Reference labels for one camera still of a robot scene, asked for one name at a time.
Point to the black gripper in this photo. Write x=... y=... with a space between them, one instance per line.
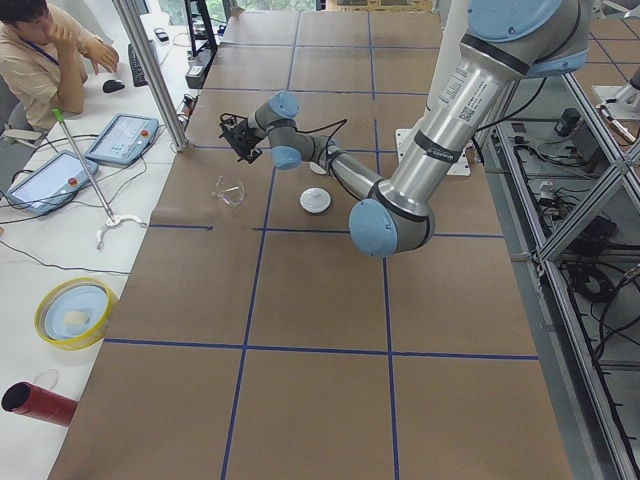
x=243 y=136

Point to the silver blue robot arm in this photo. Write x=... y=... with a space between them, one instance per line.
x=505 y=41

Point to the white enamel cup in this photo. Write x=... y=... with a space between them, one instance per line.
x=317 y=167

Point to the far teach pendant tablet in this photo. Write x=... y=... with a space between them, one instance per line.
x=123 y=140

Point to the teach pendant tablet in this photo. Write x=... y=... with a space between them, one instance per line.
x=49 y=187
x=123 y=140

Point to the black keyboard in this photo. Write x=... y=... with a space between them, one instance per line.
x=137 y=72

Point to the reacher grabber stick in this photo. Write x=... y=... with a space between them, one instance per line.
x=113 y=220

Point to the black computer mouse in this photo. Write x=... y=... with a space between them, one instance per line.
x=112 y=85

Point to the brown paper table cover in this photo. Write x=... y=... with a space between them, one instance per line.
x=256 y=342

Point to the near teach pendant tablet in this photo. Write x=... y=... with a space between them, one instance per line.
x=49 y=187

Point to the light blue plate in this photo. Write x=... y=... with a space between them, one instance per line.
x=89 y=298

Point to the seated person beige shirt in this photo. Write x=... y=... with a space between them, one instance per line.
x=43 y=49

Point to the yellow rimmed round tub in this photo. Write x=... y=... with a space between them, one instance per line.
x=87 y=339

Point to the white food piece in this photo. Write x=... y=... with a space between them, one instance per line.
x=75 y=318

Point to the red cardboard tube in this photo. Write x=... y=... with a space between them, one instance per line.
x=24 y=398

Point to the aluminium frame post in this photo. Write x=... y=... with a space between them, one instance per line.
x=136 y=33

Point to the aluminium frame rail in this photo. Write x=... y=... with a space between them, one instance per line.
x=564 y=165

